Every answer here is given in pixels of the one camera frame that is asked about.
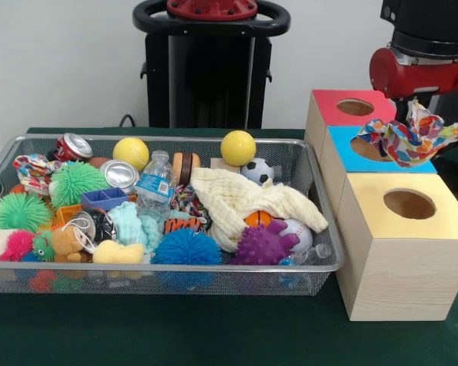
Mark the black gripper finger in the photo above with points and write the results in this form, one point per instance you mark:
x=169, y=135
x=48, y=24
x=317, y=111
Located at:
x=404, y=112
x=430, y=103

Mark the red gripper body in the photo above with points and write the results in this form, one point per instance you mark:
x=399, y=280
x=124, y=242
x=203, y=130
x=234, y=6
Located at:
x=412, y=80

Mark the multicoloured patterned cloth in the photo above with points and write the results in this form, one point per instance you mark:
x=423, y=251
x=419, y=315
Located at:
x=400, y=146

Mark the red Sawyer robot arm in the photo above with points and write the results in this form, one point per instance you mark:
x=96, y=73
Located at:
x=427, y=38

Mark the wooden box with three holes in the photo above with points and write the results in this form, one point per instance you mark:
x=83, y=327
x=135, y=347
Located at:
x=404, y=267

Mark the clear mesh bin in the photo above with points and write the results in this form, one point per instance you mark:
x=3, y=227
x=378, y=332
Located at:
x=99, y=280

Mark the small soccer ball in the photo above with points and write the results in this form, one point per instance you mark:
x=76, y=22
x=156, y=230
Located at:
x=256, y=171

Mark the smooth yellow ball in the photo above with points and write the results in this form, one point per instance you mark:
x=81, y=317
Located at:
x=237, y=148

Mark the cream waffle cloth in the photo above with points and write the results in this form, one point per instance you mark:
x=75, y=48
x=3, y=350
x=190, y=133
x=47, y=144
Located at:
x=252, y=198

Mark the purple spiky toy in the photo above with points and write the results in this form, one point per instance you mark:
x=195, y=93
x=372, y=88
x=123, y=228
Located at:
x=263, y=246

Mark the blue spiky ball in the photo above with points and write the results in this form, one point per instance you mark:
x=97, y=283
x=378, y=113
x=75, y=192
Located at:
x=186, y=248

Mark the yellow tennis-seam ball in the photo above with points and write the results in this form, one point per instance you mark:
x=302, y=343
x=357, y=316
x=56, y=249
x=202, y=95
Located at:
x=131, y=152

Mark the silver drink can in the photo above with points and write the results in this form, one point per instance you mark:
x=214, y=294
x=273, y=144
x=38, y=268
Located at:
x=118, y=175

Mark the dark green tablecloth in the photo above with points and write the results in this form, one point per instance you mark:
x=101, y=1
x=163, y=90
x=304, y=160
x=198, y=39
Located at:
x=175, y=331

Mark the green spiky ball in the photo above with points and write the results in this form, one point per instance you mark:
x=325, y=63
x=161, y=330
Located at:
x=74, y=183
x=19, y=211

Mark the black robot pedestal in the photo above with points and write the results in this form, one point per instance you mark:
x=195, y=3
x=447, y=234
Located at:
x=210, y=76

